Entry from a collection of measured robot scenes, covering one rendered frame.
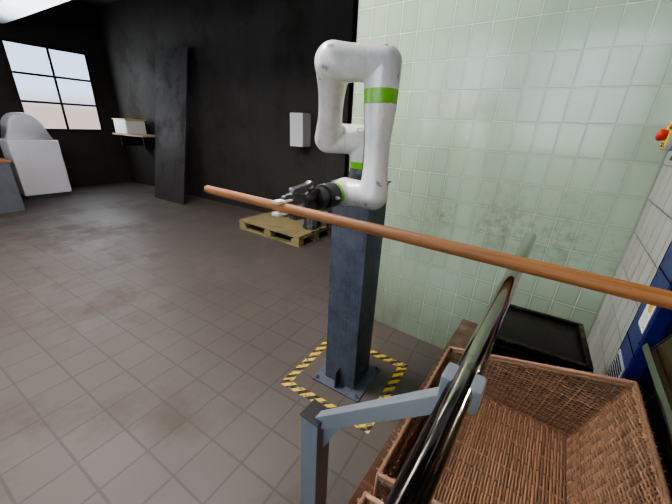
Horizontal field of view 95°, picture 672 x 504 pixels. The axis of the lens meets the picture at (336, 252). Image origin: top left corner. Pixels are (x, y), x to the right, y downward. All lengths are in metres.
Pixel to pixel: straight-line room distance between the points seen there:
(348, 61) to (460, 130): 1.02
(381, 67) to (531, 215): 1.19
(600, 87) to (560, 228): 0.65
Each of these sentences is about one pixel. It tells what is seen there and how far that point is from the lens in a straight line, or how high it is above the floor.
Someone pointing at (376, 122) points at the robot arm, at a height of 1.45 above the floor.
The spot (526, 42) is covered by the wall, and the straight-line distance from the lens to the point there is 1.99.
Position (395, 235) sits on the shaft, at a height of 1.20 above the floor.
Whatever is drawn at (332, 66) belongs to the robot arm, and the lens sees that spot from 1.13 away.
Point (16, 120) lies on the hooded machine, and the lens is 7.64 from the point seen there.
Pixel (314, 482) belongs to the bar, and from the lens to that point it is 0.74.
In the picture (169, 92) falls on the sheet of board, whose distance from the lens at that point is 6.70.
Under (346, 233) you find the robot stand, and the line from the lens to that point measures 1.51.
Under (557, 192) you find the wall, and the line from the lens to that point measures 1.94.
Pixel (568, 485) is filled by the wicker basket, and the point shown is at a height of 0.59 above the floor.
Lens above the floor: 1.44
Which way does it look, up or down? 22 degrees down
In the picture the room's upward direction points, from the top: 3 degrees clockwise
